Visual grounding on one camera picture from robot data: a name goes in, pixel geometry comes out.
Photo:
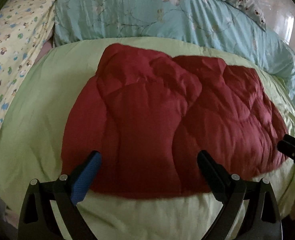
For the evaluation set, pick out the yellow patterned pillow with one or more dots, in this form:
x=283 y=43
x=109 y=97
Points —
x=25 y=26

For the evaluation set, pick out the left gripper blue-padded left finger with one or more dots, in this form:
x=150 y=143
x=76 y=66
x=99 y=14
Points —
x=83 y=176

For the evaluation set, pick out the turquoise floral quilt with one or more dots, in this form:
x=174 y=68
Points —
x=206 y=23

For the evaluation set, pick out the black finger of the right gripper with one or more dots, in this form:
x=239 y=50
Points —
x=287 y=149

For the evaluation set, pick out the red padded jacket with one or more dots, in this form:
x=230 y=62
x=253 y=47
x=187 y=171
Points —
x=149 y=115

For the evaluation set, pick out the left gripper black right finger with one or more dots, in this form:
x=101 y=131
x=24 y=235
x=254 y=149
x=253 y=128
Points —
x=224 y=186

